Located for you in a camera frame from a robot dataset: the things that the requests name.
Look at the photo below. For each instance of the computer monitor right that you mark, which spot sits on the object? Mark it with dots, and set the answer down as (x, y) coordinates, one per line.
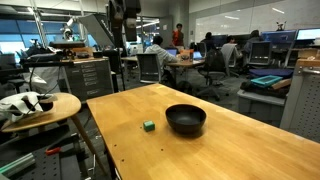
(308, 34)

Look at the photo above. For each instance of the wooden round office table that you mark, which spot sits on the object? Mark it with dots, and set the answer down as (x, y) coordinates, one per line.
(183, 64)

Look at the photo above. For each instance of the seated person white shirt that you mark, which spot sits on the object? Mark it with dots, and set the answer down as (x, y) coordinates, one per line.
(163, 57)

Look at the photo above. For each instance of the black bowl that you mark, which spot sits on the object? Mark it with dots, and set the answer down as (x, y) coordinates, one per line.
(185, 118)

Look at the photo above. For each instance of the grey drawer cabinet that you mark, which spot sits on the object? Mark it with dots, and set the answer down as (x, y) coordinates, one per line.
(89, 79)

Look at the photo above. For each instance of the grey storage bin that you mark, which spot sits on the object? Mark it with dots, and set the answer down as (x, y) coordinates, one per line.
(266, 109)

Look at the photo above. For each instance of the perforated grey panel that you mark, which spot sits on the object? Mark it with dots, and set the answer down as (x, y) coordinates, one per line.
(301, 114)

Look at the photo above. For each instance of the teal tray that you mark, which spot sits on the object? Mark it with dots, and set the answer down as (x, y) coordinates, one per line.
(266, 81)

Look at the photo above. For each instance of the white crumpled cloth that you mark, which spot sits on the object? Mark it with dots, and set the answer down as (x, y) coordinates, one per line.
(17, 106)

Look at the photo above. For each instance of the computer monitor left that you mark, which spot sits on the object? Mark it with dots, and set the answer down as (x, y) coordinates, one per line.
(279, 37)

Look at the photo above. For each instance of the standing person red shirt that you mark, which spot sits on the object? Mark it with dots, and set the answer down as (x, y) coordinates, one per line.
(178, 36)

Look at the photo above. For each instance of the round wooden side table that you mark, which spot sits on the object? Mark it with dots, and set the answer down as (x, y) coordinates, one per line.
(66, 106)

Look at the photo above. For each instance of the grey mesh office chair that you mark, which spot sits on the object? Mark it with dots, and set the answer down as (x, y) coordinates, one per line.
(150, 69)

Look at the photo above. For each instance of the computer monitor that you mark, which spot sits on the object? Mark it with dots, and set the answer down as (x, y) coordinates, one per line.
(279, 37)
(308, 34)

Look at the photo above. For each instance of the black office chair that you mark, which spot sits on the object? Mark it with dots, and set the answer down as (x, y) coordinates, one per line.
(213, 70)

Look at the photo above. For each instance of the red handled tool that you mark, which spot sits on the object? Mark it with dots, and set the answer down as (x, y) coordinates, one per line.
(50, 152)

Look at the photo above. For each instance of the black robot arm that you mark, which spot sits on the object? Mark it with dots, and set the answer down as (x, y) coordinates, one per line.
(122, 17)

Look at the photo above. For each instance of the green block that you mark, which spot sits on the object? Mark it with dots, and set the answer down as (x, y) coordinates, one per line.
(149, 126)

